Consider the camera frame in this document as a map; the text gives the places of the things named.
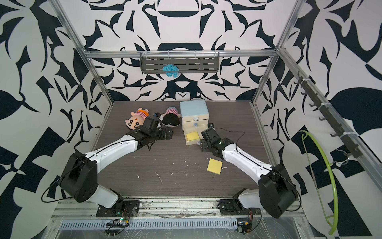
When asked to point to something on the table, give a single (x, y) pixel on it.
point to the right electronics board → (246, 227)
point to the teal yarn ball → (171, 67)
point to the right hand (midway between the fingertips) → (208, 141)
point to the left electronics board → (122, 222)
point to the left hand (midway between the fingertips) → (167, 129)
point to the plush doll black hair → (171, 118)
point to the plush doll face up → (137, 119)
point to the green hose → (335, 196)
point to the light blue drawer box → (195, 115)
